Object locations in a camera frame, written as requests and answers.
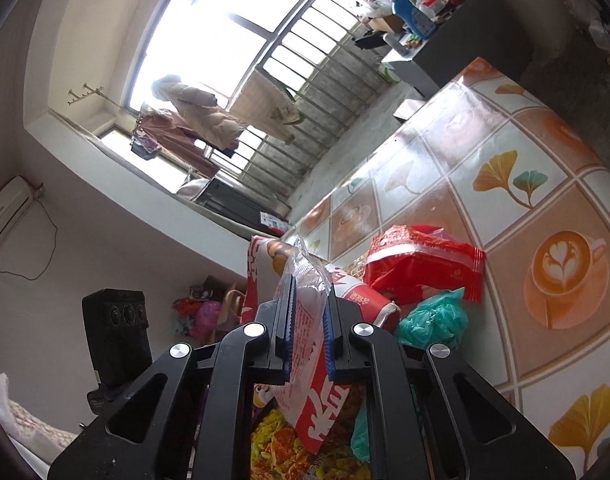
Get red plastic bag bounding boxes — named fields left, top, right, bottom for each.
left=363, top=226, right=486, bottom=307

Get white air conditioner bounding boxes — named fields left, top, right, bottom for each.
left=0, top=176, right=36, bottom=246

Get green plastic bag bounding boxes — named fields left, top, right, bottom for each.
left=394, top=287, right=469, bottom=350

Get red white snack wrapper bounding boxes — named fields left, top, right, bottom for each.
left=273, top=237, right=351, bottom=454

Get beige hanging pants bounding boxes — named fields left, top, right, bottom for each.
left=229, top=66, right=303, bottom=144

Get metal balcony railing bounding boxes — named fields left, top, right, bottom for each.
left=211, top=0, right=393, bottom=206

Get blue detergent bottle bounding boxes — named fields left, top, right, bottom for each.
left=392, top=0, right=437, bottom=40

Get beige hanging jacket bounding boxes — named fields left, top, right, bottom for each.
left=152, top=75, right=247, bottom=152

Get pink hanging garment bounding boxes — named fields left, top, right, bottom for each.
left=136, top=110, right=219, bottom=178

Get dark grey cabinet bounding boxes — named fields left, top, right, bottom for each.
left=383, top=0, right=534, bottom=99

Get purple yellow snack bag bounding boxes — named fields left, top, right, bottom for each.
left=250, top=384, right=371, bottom=480

